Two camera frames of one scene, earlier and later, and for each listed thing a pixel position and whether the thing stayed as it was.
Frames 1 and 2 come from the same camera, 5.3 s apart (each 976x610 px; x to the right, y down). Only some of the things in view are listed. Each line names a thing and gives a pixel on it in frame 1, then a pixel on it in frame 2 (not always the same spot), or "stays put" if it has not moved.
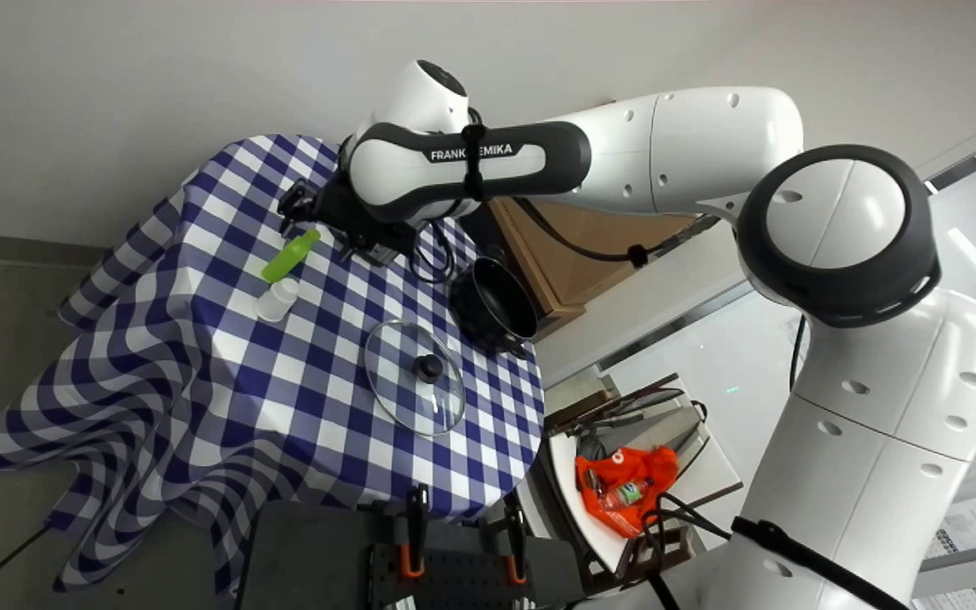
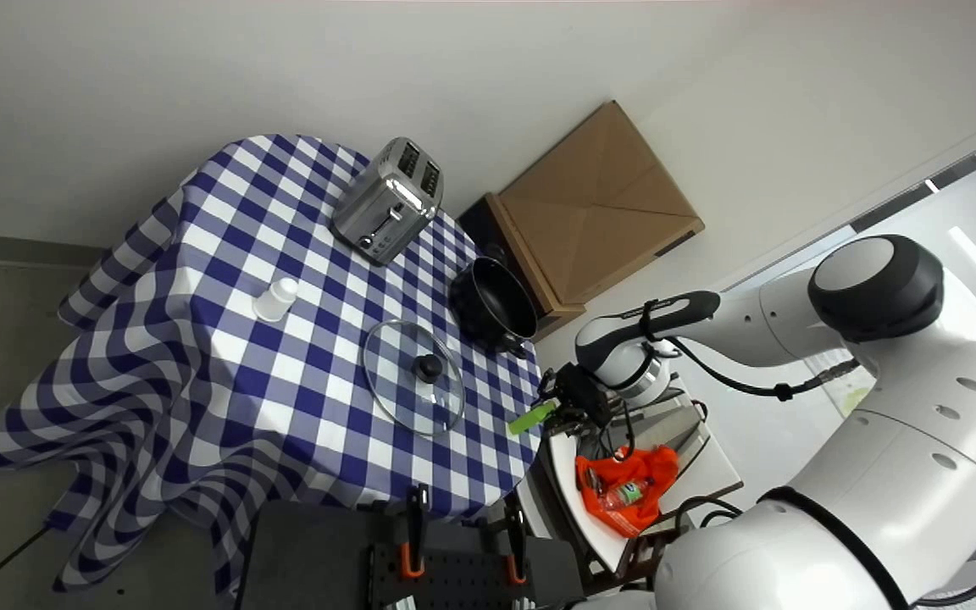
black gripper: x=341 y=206 → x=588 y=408
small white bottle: x=274 y=299 stays put
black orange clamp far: x=411 y=550 stays put
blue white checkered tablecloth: x=218 y=364 stays put
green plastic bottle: x=289 y=256 → x=530 y=419
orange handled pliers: x=514 y=564 stays put
